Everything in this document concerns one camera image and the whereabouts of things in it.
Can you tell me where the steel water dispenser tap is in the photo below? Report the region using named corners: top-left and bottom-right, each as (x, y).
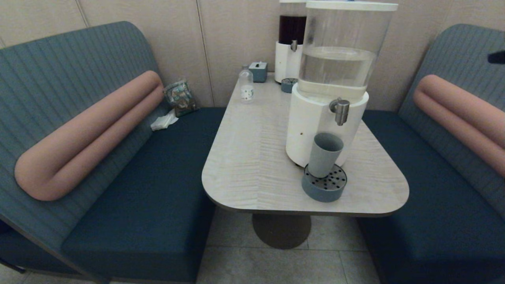
top-left (329, 98), bottom-right (350, 126)

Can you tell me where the grey plastic cup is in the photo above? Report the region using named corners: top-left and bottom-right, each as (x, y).
top-left (308, 132), bottom-right (344, 179)

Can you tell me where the pink tubular bolster cushion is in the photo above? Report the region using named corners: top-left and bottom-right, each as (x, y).
top-left (14, 70), bottom-right (164, 202)
top-left (412, 75), bottom-right (505, 177)

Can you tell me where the teal upholstered booth sofa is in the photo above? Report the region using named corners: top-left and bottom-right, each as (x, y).
top-left (0, 21), bottom-right (227, 284)
top-left (357, 24), bottom-right (505, 284)

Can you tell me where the clear water dispenser white base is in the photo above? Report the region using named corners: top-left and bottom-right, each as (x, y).
top-left (286, 1), bottom-right (398, 168)

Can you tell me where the dark beverage dispenser white base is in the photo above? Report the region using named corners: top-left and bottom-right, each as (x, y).
top-left (274, 0), bottom-right (307, 84)

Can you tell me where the large blue round drip tray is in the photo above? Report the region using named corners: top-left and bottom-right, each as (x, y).
top-left (301, 163), bottom-right (348, 203)

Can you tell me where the blue-grey tissue box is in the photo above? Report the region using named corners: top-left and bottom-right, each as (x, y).
top-left (249, 62), bottom-right (268, 83)

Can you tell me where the clear plastic bottle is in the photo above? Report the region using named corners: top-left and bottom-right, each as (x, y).
top-left (239, 64), bottom-right (254, 104)

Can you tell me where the patterned snack bag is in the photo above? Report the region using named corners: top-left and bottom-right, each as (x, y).
top-left (163, 80), bottom-right (199, 117)

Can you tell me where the crumpled white tissue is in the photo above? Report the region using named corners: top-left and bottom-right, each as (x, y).
top-left (150, 109), bottom-right (179, 131)

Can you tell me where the round grey table pedestal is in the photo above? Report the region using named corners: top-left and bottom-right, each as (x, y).
top-left (252, 213), bottom-right (312, 250)

